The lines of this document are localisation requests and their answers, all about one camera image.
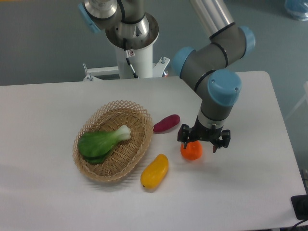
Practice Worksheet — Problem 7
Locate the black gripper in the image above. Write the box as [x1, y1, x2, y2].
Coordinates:
[177, 118, 231, 153]

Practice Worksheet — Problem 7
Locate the orange fruit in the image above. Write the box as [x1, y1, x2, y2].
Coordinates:
[180, 141, 203, 161]

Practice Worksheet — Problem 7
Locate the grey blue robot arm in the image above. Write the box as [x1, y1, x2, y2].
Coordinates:
[78, 0, 256, 150]

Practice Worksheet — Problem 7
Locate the purple sweet potato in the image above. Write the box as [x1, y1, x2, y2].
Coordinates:
[153, 114, 180, 133]

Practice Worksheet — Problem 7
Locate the yellow mango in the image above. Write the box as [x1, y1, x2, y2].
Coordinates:
[140, 154, 169, 190]

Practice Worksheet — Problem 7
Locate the woven bamboo basket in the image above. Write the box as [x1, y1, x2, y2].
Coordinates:
[73, 100, 154, 182]

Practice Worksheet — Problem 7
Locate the green bok choy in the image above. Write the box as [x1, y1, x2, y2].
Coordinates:
[77, 125, 131, 165]

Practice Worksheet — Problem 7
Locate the black device at edge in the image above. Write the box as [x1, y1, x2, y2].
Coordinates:
[291, 194, 308, 220]

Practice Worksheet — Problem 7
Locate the blue object on floor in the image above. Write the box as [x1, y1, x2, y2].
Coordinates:
[284, 0, 308, 21]

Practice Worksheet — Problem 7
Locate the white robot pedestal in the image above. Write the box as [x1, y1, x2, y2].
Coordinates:
[82, 12, 172, 82]

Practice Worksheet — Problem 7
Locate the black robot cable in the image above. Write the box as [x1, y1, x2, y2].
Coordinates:
[123, 38, 140, 79]

